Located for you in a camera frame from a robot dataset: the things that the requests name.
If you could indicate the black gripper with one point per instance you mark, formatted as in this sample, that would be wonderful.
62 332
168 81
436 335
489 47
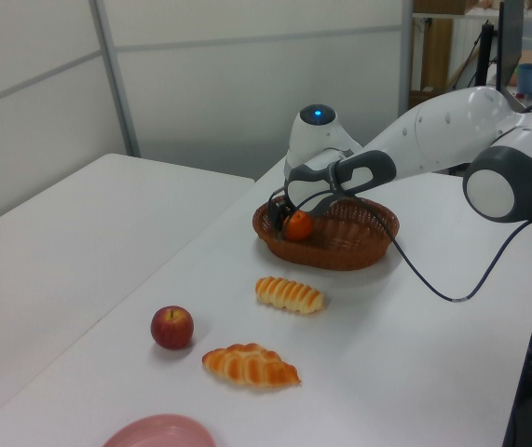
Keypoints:
285 209

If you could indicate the toy orange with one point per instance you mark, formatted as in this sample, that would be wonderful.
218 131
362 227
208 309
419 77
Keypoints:
300 227

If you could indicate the striped toy bread roll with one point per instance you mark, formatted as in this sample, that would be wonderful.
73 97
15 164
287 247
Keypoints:
289 294

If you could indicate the braided toy bread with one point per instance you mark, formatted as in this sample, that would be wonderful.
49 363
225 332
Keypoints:
247 365

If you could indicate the red toy apple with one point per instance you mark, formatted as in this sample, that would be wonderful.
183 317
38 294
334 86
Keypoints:
172 328

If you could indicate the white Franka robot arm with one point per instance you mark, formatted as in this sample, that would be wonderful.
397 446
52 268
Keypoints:
456 125

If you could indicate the brown woven basket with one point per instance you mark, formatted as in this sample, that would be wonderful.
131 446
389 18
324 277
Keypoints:
340 251

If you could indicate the pink plate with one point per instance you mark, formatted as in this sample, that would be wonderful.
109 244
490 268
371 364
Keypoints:
163 433

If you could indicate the brown cardboard panel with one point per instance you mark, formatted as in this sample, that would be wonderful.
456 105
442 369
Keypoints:
435 56

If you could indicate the black tripod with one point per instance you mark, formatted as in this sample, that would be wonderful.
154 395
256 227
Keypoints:
485 51

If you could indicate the blue cup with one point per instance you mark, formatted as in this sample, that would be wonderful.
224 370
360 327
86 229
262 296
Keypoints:
527 79

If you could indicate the black monitor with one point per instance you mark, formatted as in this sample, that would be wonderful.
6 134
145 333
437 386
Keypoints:
510 37

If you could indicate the grey partition post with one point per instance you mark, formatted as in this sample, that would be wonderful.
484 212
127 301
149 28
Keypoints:
114 70
406 46

